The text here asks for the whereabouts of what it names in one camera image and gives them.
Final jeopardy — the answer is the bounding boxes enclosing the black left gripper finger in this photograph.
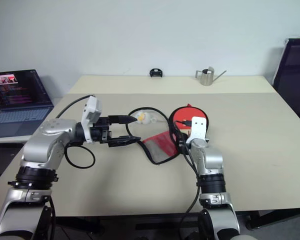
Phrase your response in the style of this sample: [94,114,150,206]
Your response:
[107,135,142,148]
[107,114,138,125]

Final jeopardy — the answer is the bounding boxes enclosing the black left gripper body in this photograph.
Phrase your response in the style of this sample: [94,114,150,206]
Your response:
[90,116,114,145]

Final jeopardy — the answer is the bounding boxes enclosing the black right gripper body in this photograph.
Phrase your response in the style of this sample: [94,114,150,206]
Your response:
[178,132,191,155]

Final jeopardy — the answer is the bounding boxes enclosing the red black paddle case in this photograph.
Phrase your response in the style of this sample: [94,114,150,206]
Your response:
[126,103,212,166]

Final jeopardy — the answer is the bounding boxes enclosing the white plush keychain toy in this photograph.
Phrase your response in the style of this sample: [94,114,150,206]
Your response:
[135,109,159,125]

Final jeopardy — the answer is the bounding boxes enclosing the red table tennis paddle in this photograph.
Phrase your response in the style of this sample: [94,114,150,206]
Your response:
[173,106,210,133]

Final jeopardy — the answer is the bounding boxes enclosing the small black clamp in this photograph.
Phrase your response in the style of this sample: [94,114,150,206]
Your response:
[149,67,164,79]

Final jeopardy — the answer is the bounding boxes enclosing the steel watering can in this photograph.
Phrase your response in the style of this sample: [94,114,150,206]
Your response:
[195,66,228,87]

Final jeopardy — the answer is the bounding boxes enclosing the dark blue open laptop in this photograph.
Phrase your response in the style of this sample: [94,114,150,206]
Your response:
[0,69,55,140]

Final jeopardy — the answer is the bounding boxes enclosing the black office chair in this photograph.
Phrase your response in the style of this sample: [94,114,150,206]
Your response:
[272,37,300,129]

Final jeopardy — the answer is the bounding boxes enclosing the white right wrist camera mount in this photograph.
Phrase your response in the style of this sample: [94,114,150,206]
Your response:
[185,116,208,145]

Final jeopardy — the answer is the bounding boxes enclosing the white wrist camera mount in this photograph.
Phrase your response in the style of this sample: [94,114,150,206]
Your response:
[80,95,103,144]
[185,116,208,145]

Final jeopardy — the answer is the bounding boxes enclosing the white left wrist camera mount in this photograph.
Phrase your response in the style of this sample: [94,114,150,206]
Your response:
[80,95,103,144]

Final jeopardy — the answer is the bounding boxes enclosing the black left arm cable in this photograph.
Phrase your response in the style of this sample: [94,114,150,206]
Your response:
[55,93,96,170]

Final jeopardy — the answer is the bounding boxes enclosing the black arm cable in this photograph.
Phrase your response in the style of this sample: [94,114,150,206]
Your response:
[55,93,96,170]
[174,120,203,227]

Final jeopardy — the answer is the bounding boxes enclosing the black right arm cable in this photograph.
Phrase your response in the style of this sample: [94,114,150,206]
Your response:
[174,120,203,227]

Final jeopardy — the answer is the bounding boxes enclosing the black table frame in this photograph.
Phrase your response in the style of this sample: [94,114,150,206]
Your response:
[52,206,300,232]

